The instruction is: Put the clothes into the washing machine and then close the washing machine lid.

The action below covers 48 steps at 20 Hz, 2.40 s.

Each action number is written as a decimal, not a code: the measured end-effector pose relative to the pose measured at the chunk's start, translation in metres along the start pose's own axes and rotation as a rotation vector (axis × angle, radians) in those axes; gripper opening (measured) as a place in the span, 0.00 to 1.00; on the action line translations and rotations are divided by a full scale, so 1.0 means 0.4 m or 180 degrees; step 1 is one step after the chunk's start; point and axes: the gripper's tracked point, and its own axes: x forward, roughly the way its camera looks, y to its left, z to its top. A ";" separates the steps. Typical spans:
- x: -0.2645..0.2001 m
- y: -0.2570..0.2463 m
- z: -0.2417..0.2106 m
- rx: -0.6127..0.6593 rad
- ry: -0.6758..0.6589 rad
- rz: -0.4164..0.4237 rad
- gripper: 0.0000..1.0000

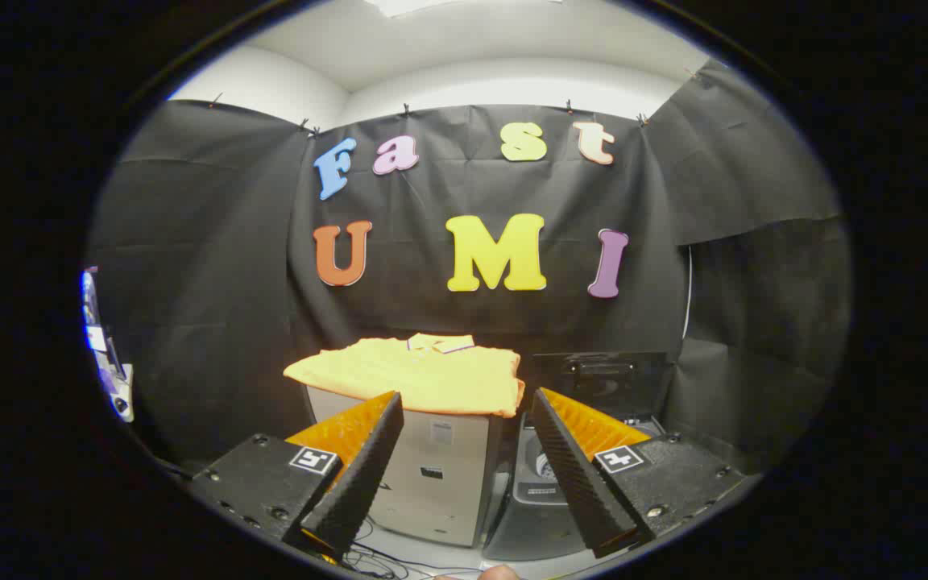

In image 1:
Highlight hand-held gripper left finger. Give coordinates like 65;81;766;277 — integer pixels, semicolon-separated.
190;391;405;565

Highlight black floor cables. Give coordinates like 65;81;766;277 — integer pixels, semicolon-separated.
343;516;441;579

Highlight dark washing machine lid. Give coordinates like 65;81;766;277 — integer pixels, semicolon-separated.
530;352;669;421

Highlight grey washing machine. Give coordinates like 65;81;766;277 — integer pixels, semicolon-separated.
484;407;670;562

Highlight orange polo shirt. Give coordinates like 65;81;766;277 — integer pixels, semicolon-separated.
284;333;526;418

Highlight white and blue clutter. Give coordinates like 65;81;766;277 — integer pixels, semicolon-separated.
81;266;135;424

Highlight silver grey cabinet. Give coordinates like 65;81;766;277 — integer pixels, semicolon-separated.
305;387;505;549

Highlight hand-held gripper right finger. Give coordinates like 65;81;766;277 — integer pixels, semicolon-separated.
528;387;747;559

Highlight black backdrop cloth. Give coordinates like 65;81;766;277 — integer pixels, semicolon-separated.
85;60;851;484

